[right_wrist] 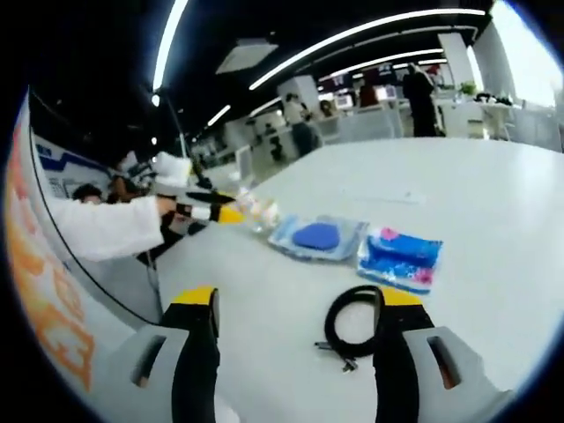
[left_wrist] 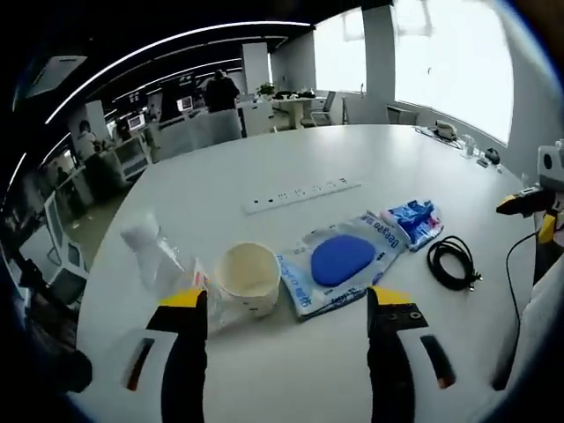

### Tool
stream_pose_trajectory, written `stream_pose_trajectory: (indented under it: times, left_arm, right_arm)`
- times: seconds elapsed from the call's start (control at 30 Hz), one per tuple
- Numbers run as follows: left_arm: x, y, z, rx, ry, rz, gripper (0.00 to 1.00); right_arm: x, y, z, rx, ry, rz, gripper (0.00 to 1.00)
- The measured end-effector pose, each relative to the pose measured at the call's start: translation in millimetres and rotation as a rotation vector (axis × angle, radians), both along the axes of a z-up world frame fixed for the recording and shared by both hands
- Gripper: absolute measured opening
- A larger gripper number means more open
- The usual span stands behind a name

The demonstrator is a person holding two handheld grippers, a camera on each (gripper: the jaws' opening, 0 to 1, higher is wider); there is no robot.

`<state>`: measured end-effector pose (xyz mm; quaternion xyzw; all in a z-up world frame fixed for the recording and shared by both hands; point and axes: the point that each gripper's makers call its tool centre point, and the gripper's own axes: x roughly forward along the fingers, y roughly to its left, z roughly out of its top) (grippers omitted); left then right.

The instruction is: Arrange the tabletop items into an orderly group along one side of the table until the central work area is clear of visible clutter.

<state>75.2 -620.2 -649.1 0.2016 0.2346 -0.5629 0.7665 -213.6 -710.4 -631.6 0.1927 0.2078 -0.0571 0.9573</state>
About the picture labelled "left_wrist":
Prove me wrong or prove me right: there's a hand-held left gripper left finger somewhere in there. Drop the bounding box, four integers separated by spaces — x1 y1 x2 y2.
94 289 208 423

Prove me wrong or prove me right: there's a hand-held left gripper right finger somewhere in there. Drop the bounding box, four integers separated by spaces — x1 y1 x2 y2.
367 286 494 423

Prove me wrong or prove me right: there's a white paper cup green print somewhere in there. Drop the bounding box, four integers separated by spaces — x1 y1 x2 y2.
213 241 283 319

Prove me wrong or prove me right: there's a clear plastic water bottle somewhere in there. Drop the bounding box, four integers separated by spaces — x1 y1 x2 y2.
119 210 230 338

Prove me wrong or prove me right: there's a bagged blue mouse pad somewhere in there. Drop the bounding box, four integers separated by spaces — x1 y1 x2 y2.
276 210 409 323

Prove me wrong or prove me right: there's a blue plastic packet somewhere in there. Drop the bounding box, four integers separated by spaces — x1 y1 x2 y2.
379 198 444 253

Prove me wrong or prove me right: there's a person's white shirt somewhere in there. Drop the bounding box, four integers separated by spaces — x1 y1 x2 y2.
493 244 564 397

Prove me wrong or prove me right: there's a black office chair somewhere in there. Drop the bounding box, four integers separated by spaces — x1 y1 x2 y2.
26 290 94 393

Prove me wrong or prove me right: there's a white desk device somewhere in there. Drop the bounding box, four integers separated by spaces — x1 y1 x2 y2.
434 118 459 140

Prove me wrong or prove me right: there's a white built-in power strip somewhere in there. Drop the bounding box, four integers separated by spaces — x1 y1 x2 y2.
242 175 363 216

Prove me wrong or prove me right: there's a white office desk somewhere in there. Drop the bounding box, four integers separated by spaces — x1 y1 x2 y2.
112 131 149 177

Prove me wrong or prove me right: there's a white desk partition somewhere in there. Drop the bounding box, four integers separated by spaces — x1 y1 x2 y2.
152 109 241 162

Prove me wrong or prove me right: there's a white round table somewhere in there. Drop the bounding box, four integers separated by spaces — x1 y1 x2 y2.
271 94 327 132

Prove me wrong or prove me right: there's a white cabinet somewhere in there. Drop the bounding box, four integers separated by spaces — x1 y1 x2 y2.
237 99 271 136

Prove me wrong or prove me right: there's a ceiling air vent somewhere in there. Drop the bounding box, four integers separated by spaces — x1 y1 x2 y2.
30 55 89 96

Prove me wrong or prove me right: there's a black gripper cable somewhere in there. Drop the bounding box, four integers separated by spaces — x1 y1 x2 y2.
505 226 545 352

